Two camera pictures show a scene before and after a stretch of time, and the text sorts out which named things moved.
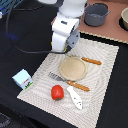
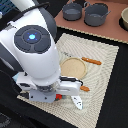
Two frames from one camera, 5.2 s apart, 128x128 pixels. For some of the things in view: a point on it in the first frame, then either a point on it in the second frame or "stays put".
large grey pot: x=95 y=14 stays put
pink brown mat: x=111 y=26 stays put
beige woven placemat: x=97 y=78 stays put
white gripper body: x=64 y=33 -> x=66 y=86
